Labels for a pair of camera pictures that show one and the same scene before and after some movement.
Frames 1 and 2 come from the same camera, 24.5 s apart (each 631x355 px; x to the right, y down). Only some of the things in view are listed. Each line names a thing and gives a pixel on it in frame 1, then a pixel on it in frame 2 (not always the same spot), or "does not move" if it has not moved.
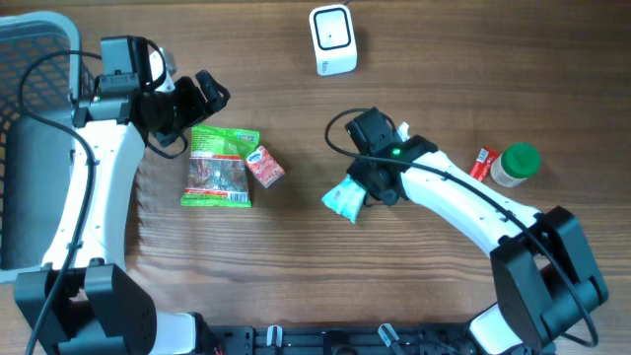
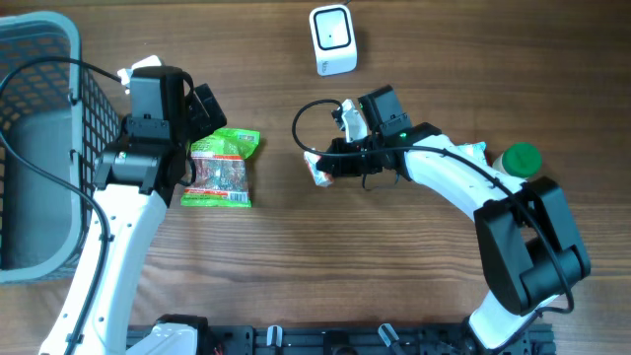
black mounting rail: x=339 y=339 does not move
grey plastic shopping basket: x=36 y=159 does not move
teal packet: x=346 y=198 → x=473 y=150
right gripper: x=358 y=168 → x=344 y=167
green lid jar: x=516 y=164 does not move
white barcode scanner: x=334 y=39 does not move
